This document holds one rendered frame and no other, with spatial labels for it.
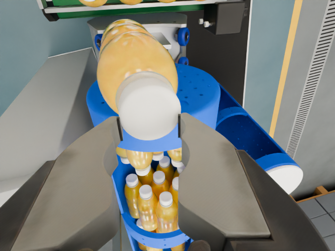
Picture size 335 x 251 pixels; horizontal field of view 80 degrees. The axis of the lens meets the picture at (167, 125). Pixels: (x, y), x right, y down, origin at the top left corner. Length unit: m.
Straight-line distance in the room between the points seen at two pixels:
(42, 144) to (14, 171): 0.10
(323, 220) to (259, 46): 2.81
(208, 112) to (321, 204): 3.74
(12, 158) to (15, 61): 1.08
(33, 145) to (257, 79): 1.77
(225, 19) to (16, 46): 1.38
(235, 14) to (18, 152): 0.69
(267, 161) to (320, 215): 3.00
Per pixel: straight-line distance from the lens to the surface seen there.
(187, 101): 0.38
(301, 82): 2.35
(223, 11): 0.55
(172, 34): 0.59
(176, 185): 0.66
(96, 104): 0.40
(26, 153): 0.70
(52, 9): 0.53
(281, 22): 1.94
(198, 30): 1.45
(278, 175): 1.01
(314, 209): 3.95
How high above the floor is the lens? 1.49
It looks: 52 degrees down
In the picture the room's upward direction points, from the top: 161 degrees clockwise
